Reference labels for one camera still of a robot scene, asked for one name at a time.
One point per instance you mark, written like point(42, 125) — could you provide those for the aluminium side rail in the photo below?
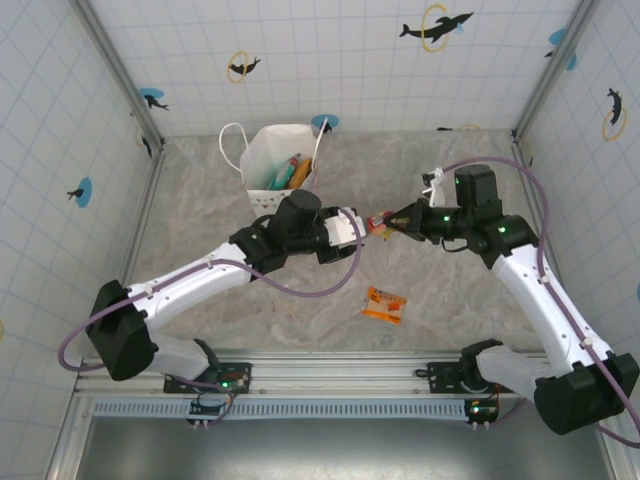
point(145, 215)
point(545, 260)

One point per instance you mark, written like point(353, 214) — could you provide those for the aluminium corner post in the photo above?
point(555, 70)
point(120, 75)

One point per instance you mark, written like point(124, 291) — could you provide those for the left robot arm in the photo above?
point(190, 280)

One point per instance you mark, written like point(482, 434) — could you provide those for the red Fox's candy bag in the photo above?
point(382, 225)

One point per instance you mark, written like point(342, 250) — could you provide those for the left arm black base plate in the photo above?
point(235, 375)

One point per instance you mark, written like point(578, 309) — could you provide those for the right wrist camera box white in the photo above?
point(437, 192)

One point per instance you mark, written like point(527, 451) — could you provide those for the small orange snack packet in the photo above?
point(385, 305)

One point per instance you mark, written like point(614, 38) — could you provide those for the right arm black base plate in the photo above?
point(445, 375)

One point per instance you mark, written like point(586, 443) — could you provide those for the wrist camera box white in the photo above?
point(437, 192)
point(340, 227)

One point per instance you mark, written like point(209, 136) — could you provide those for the aluminium mounting rail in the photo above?
point(340, 372)

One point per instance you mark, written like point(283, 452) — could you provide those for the cartoon animal paper bag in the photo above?
point(265, 150)

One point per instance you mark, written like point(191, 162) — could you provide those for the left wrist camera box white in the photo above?
point(340, 227)

